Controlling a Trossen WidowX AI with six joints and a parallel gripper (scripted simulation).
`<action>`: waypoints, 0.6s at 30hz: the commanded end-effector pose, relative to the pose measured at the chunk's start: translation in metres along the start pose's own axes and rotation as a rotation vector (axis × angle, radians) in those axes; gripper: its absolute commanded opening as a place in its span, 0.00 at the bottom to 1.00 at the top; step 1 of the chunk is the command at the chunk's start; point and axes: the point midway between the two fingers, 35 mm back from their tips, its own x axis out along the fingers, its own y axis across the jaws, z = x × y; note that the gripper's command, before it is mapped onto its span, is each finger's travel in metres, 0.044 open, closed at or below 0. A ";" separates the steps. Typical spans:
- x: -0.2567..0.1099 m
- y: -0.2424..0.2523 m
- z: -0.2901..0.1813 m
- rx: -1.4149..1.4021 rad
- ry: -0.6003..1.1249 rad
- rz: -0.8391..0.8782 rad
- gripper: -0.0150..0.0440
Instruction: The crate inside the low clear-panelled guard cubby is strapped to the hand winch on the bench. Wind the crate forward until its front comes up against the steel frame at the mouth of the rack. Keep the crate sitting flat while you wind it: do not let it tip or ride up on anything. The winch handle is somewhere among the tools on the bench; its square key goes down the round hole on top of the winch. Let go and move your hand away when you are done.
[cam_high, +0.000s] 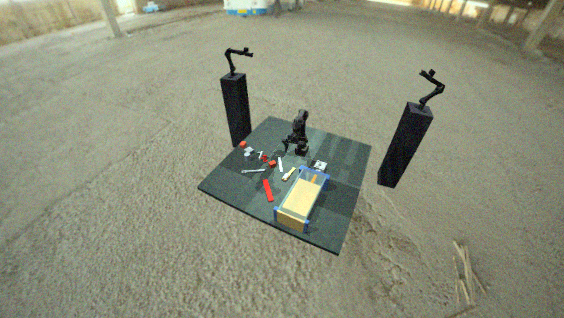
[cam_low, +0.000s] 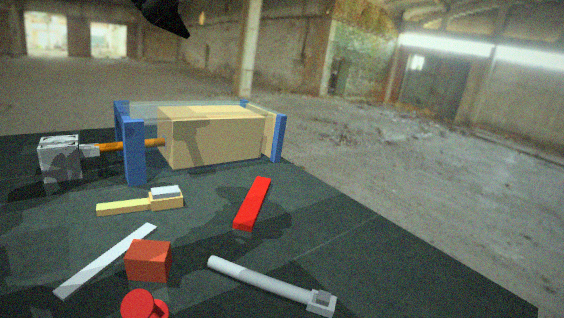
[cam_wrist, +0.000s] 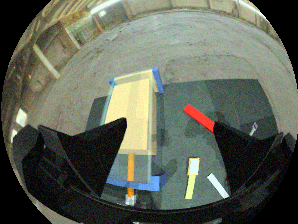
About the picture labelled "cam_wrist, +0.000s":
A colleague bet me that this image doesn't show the red rectangular bar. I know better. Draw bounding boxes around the red rectangular bar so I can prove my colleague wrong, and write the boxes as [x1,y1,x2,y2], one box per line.
[184,104,214,133]

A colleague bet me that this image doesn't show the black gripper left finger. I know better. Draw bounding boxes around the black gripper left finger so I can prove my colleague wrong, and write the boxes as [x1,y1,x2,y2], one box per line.
[37,117,128,197]

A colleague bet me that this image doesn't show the grey rod with square end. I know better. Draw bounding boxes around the grey rod with square end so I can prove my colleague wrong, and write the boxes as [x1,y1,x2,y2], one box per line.
[249,123,258,136]

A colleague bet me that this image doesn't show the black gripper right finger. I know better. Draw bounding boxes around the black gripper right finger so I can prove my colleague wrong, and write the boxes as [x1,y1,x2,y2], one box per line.
[213,121,283,194]

